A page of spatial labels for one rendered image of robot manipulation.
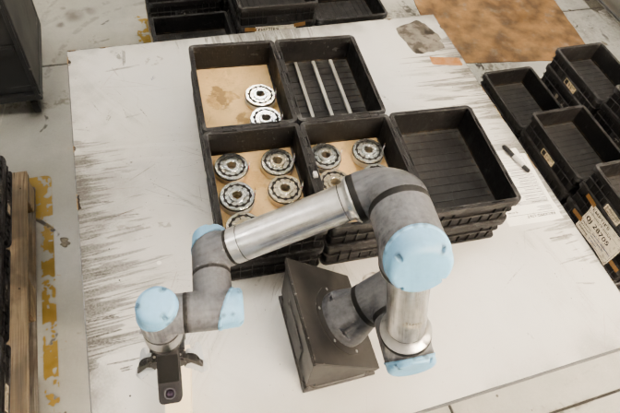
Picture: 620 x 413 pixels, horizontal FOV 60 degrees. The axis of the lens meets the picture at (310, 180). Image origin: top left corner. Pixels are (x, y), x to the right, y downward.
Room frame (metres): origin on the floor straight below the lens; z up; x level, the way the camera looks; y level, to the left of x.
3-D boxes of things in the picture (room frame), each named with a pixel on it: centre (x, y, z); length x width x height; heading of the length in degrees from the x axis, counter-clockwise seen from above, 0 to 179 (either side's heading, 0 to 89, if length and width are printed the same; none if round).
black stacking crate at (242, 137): (0.92, 0.13, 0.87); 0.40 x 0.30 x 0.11; 22
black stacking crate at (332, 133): (1.03, -0.15, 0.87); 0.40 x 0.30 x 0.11; 22
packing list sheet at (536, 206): (1.26, -0.73, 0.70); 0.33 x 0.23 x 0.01; 26
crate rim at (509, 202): (1.14, -0.42, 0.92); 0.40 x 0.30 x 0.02; 22
